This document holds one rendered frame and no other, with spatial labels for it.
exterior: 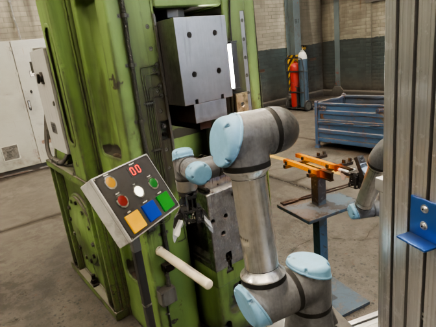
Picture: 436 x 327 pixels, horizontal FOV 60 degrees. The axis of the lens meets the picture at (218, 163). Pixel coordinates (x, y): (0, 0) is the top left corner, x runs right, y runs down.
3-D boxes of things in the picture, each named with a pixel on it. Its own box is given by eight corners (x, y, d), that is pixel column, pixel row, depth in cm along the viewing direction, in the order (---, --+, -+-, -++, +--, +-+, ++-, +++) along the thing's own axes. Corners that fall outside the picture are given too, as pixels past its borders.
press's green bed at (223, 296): (272, 311, 237) (266, 245, 223) (226, 343, 216) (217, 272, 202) (218, 277, 280) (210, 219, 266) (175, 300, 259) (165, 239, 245)
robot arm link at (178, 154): (176, 154, 126) (167, 149, 134) (180, 184, 129) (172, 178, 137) (197, 148, 129) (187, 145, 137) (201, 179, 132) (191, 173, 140)
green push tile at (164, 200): (175, 204, 166) (166, 190, 166) (166, 211, 160) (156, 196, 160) (173, 206, 167) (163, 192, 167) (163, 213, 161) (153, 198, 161)
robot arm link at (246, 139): (308, 319, 96) (281, 105, 85) (258, 344, 90) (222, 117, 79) (281, 299, 107) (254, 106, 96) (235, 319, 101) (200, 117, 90)
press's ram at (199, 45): (245, 93, 201) (237, 13, 190) (185, 106, 180) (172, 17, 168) (200, 92, 234) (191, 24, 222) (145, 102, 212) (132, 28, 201)
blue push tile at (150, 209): (162, 214, 157) (153, 199, 157) (151, 222, 151) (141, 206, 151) (159, 215, 158) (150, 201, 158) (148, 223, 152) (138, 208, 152)
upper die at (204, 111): (227, 115, 197) (225, 97, 194) (196, 123, 185) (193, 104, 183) (183, 111, 229) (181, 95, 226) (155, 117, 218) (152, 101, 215)
